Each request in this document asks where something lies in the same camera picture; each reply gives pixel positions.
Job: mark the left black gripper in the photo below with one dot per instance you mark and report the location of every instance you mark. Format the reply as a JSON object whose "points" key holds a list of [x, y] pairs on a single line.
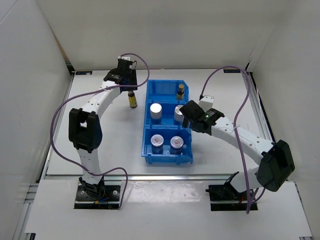
{"points": [[133, 77]]}

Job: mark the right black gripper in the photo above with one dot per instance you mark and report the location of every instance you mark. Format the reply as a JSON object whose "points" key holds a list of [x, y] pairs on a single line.
{"points": [[185, 123]]}

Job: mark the tall silver-capped shaker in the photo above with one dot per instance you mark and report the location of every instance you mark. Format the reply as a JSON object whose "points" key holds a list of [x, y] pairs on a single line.
{"points": [[155, 113], [178, 116]]}

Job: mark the short spice jar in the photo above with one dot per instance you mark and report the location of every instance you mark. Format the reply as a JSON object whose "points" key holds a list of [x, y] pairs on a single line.
{"points": [[176, 145], [157, 144]]}

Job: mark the small brown sauce bottle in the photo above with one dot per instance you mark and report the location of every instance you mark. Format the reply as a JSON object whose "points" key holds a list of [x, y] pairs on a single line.
{"points": [[180, 92], [132, 99]]}

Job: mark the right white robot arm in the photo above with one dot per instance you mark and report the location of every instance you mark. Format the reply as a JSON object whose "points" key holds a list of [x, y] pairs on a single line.
{"points": [[225, 130]]}

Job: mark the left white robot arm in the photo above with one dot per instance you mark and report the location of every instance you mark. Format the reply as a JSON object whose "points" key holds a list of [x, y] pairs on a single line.
{"points": [[84, 128]]}

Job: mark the blue near storage bin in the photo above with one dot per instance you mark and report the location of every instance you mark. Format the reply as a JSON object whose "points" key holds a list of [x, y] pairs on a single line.
{"points": [[165, 153]]}

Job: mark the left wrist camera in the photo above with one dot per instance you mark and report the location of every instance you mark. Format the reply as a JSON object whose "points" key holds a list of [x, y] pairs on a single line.
{"points": [[127, 58]]}

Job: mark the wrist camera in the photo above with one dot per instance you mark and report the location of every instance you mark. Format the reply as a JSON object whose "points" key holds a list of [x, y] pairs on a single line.
{"points": [[127, 58], [206, 102]]}

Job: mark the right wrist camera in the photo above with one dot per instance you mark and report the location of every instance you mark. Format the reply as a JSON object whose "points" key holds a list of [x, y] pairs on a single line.
{"points": [[206, 102]]}

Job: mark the right aluminium frame rail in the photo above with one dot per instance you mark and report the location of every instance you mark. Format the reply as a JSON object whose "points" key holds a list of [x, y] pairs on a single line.
{"points": [[265, 120]]}

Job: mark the aluminium frame rail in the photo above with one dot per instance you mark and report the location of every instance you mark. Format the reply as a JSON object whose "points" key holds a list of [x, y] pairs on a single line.
{"points": [[19, 233], [192, 177], [265, 120]]}

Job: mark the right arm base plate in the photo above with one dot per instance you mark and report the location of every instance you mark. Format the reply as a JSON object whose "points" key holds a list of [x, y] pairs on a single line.
{"points": [[224, 198]]}

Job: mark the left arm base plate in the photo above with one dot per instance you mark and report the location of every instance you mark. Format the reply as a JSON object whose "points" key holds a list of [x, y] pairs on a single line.
{"points": [[109, 199]]}

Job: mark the front aluminium frame rail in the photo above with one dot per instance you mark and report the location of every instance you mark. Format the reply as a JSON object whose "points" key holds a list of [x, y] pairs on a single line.
{"points": [[192, 177]]}

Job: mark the left aluminium frame rail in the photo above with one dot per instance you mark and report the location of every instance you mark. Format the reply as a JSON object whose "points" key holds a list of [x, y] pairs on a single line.
{"points": [[19, 233]]}

